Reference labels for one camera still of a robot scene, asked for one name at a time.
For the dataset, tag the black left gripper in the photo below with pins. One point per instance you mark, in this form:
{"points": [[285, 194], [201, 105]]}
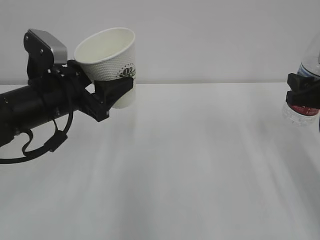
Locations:
{"points": [[70, 90]]}

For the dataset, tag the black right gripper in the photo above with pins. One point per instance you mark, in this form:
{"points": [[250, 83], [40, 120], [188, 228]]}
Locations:
{"points": [[304, 91]]}

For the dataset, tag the clear plastic water bottle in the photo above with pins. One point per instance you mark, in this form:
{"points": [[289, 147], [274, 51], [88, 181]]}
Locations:
{"points": [[309, 66]]}

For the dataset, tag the white paper coffee cup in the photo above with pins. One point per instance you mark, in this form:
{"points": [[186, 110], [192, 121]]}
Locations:
{"points": [[108, 55]]}

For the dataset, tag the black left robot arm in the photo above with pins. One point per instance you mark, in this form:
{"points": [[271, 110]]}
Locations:
{"points": [[23, 108]]}

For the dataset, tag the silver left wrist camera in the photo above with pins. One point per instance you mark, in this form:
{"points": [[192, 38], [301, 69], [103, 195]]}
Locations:
{"points": [[44, 51]]}

